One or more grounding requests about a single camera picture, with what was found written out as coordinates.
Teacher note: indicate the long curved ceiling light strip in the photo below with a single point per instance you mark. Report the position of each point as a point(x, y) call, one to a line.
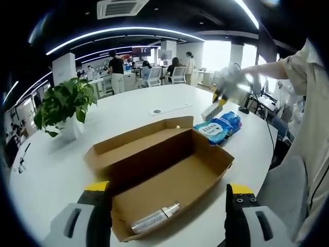
point(123, 29)

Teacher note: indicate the wall display screen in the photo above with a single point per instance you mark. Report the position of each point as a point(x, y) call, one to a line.
point(141, 51)

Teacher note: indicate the short ceiling light strip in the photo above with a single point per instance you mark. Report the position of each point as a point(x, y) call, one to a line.
point(11, 90)

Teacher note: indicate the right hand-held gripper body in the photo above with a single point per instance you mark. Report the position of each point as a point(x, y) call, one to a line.
point(236, 79)

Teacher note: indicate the straight ceiling light strip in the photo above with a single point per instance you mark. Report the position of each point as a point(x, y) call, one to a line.
point(248, 14)

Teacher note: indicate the ceiling air conditioner unit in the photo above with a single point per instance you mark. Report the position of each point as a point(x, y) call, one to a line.
point(120, 9)

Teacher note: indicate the brown cardboard shoe box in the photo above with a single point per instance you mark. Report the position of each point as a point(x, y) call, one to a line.
point(159, 177)

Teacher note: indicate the blue plastic pack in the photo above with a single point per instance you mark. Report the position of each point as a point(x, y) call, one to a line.
point(231, 121)

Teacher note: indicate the small black tool with tag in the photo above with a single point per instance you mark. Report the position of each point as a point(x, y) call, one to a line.
point(22, 168)

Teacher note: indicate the green plant in white pot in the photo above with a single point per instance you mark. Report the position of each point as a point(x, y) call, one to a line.
point(66, 97)

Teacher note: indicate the white office chair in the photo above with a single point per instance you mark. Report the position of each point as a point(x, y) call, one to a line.
point(179, 73)
point(155, 74)

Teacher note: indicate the blue wet wipes soft pack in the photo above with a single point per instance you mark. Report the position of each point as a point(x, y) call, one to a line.
point(209, 131)

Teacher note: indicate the person's beige shirt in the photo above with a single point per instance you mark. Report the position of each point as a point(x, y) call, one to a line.
point(308, 115)

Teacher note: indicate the small white carton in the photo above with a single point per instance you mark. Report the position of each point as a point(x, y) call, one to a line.
point(210, 112)

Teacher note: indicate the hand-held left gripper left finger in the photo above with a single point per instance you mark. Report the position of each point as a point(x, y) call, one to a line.
point(95, 213)

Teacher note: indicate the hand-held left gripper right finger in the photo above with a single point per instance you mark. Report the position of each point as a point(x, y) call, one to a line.
point(236, 221)

